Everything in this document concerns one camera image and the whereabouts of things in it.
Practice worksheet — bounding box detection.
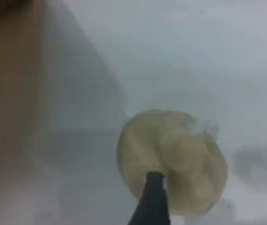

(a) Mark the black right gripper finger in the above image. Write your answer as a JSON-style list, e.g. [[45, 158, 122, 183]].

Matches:
[[127, 171, 171, 225]]

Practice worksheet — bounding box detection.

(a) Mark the pale round egg yolk pastry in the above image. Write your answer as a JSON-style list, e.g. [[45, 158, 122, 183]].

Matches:
[[117, 109, 229, 216]]

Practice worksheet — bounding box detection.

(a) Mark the brown burlap bag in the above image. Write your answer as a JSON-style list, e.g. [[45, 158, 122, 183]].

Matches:
[[0, 0, 128, 179]]

